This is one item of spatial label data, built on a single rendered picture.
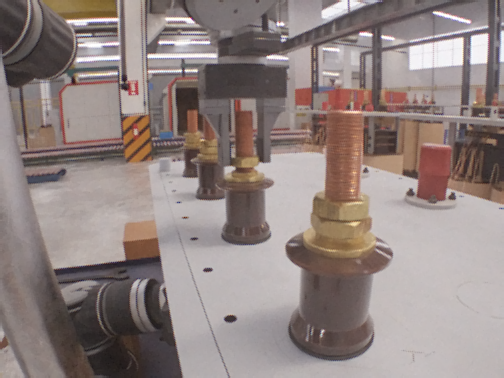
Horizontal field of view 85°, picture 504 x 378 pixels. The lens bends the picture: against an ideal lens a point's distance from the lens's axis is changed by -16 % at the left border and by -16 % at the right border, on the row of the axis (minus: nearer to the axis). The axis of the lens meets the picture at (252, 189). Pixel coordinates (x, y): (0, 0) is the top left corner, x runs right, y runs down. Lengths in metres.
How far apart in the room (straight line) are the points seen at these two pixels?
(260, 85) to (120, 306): 0.45
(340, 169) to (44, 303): 0.43
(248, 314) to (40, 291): 0.30
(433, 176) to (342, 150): 0.53
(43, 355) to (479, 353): 0.54
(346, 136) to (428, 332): 0.21
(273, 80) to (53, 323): 0.49
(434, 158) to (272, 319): 0.53
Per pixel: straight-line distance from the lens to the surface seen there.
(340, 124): 0.25
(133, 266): 1.59
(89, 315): 0.66
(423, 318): 0.38
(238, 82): 0.48
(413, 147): 7.71
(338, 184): 0.26
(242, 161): 0.49
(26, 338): 0.54
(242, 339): 0.32
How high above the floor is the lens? 1.57
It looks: 14 degrees down
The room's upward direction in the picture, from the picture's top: 1 degrees counter-clockwise
